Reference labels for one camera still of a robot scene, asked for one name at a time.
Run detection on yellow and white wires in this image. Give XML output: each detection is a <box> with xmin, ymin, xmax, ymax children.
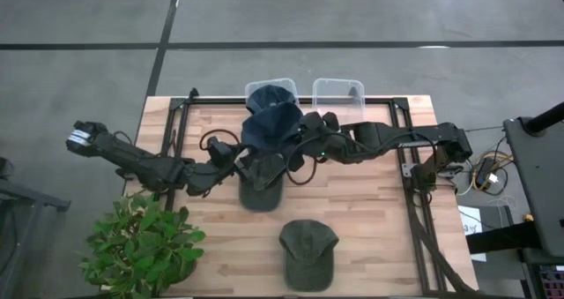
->
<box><xmin>456</xmin><ymin>147</ymin><xmax>517</xmax><ymax>198</ymax></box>

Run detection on black sleeved cable bundle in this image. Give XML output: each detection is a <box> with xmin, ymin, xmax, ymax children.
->
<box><xmin>409</xmin><ymin>188</ymin><xmax>482</xmax><ymax>296</ymax></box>

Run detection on black flat bar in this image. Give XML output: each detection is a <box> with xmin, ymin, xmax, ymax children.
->
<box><xmin>465</xmin><ymin>221</ymin><xmax>543</xmax><ymax>255</ymax></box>

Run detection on keypad with red lights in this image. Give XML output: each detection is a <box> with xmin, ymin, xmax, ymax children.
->
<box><xmin>535</xmin><ymin>263</ymin><xmax>564</xmax><ymax>299</ymax></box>

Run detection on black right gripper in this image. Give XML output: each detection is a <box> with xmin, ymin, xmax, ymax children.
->
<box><xmin>286</xmin><ymin>111</ymin><xmax>353</xmax><ymax>172</ymax></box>

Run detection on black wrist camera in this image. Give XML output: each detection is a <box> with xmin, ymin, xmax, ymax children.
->
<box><xmin>323</xmin><ymin>112</ymin><xmax>341</xmax><ymax>133</ymax></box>
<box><xmin>206</xmin><ymin>136</ymin><xmax>234</xmax><ymax>167</ymax></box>

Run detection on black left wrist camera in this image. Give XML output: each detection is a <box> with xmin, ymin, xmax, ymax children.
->
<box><xmin>206</xmin><ymin>136</ymin><xmax>234</xmax><ymax>167</ymax></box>

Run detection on black stand pole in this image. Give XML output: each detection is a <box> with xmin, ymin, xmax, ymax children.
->
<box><xmin>523</xmin><ymin>101</ymin><xmax>564</xmax><ymax>135</ymax></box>

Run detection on olive green cap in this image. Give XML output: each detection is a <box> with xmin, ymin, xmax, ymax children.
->
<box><xmin>237</xmin><ymin>152</ymin><xmax>288</xmax><ymax>213</ymax></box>
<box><xmin>278</xmin><ymin>219</ymin><xmax>340</xmax><ymax>293</ymax></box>

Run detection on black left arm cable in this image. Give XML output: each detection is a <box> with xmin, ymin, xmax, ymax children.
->
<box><xmin>198</xmin><ymin>129</ymin><xmax>241</xmax><ymax>153</ymax></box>

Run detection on potted green plant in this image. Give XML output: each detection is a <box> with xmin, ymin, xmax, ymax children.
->
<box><xmin>78</xmin><ymin>191</ymin><xmax>207</xmax><ymax>299</ymax></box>

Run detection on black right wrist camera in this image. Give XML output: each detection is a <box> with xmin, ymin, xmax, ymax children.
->
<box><xmin>323</xmin><ymin>112</ymin><xmax>341</xmax><ymax>133</ymax></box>

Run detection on black floor stand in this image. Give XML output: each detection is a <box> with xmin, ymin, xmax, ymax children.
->
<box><xmin>0</xmin><ymin>157</ymin><xmax>71</xmax><ymax>299</ymax></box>

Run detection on white paper sheet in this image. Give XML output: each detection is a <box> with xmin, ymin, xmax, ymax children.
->
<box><xmin>457</xmin><ymin>205</ymin><xmax>488</xmax><ymax>263</ymax></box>

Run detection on black workstation table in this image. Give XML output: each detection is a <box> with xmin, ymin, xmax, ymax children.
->
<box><xmin>503</xmin><ymin>116</ymin><xmax>564</xmax><ymax>258</ymax></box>

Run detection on black aluminium table frame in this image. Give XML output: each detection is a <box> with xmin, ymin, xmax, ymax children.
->
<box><xmin>160</xmin><ymin>86</ymin><xmax>481</xmax><ymax>296</ymax></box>

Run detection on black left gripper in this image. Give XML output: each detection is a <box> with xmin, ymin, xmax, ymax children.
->
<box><xmin>226</xmin><ymin>148</ymin><xmax>265</xmax><ymax>184</ymax></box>

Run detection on clear plastic bin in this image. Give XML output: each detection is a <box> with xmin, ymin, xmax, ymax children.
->
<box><xmin>244</xmin><ymin>77</ymin><xmax>301</xmax><ymax>115</ymax></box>
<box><xmin>311</xmin><ymin>78</ymin><xmax>367</xmax><ymax>124</ymax></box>

